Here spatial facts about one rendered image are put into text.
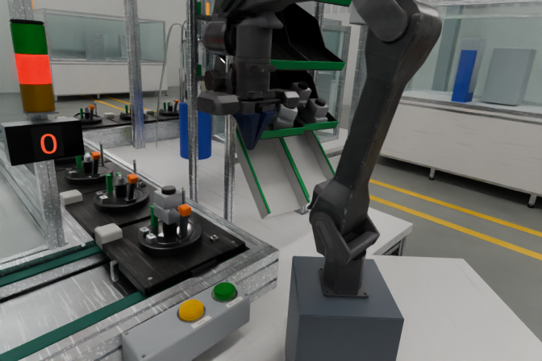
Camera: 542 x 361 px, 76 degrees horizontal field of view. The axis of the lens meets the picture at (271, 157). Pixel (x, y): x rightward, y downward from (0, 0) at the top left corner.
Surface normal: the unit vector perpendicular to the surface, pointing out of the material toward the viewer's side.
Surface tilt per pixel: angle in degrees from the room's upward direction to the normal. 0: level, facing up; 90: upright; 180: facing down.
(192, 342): 90
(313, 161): 45
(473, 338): 0
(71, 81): 90
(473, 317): 0
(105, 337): 0
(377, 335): 90
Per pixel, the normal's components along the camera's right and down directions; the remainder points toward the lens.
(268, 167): 0.44, -0.48
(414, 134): -0.70, 0.18
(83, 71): 0.71, 0.25
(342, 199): -0.50, -0.29
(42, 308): 0.05, -0.95
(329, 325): 0.01, 0.29
